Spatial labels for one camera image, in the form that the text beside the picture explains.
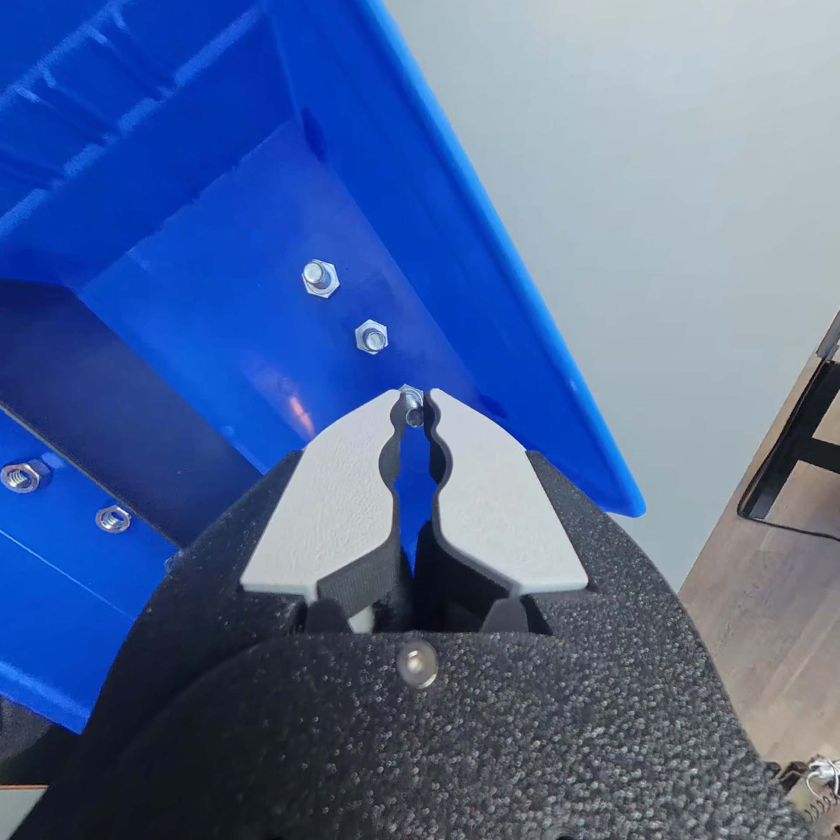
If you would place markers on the blue plastic bin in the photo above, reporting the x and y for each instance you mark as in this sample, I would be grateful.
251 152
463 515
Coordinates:
197 262

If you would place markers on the silver hex bolt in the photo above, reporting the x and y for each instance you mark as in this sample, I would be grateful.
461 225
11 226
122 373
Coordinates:
320 279
371 337
412 403

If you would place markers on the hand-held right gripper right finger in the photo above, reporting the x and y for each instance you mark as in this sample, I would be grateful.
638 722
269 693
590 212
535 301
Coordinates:
505 518

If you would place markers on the black table leg frame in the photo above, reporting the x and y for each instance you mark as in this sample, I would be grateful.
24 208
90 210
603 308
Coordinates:
823 453

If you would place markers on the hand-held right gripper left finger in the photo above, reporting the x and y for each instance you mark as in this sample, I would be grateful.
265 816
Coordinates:
321 512

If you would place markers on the silver hex nut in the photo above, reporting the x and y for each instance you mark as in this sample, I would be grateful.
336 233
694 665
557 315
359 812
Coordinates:
38 474
124 522

